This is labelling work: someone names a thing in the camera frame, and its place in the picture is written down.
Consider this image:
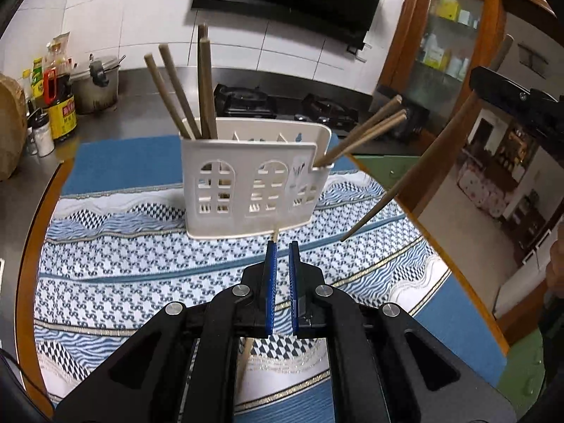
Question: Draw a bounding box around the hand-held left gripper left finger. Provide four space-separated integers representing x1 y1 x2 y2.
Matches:
53 240 278 423

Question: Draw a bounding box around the person's right hand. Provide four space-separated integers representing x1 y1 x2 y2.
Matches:
545 235 564 301

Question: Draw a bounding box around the round wooden cutting board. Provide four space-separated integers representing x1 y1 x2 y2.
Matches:
0 74 28 181

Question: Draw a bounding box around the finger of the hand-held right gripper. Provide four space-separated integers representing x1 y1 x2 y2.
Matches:
469 66 532 114

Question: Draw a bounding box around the white seasoning shaker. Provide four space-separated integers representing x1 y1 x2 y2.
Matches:
33 114 54 158

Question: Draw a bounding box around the green capped bottle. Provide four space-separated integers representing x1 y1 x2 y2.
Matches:
31 56 45 111

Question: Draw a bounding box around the blue white patterned cloth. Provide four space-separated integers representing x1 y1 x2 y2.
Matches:
33 134 507 423

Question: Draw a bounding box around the wooden glass cabinet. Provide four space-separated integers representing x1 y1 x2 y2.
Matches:
378 0 507 115

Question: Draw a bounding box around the wooden chopstick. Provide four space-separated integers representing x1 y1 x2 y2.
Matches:
324 109 408 166
159 44 203 140
235 225 280 392
326 117 408 168
314 94 404 168
197 23 210 139
198 37 219 140
143 53 195 140
340 34 515 243

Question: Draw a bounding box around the metal pressure cooker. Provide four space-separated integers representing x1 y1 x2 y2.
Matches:
70 54 127 115

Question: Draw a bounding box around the floral fabric box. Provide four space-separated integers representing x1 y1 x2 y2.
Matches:
456 159 507 217

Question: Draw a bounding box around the seasoning packet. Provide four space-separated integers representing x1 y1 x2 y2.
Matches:
46 31 72 60

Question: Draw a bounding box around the dark soy sauce bottle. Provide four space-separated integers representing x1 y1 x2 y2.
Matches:
42 46 78 142

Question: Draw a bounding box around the black bag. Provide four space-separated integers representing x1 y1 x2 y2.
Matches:
374 85 430 142

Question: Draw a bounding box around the black gas stove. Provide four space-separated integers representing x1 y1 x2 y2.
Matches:
214 84 360 133

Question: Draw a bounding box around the yellow box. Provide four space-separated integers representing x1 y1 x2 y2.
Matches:
436 0 461 20

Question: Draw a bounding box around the green cabinet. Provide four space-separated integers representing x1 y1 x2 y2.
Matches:
352 154 424 195

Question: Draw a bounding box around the white plastic chopstick holder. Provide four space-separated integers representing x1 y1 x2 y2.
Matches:
180 117 335 239

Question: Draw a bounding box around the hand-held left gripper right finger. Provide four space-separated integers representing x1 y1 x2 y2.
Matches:
288 241 518 423

